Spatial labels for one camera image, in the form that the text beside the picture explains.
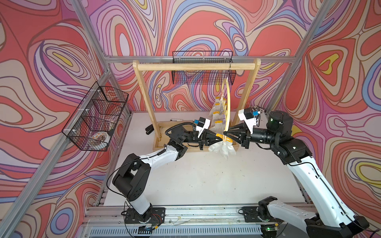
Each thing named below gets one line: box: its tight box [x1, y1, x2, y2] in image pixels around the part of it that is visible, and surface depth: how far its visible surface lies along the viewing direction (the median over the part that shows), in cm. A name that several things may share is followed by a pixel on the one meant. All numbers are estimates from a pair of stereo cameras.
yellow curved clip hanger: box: [223, 62, 232, 134], surface depth 57 cm
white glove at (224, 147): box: [208, 140, 237, 160], surface depth 68 cm
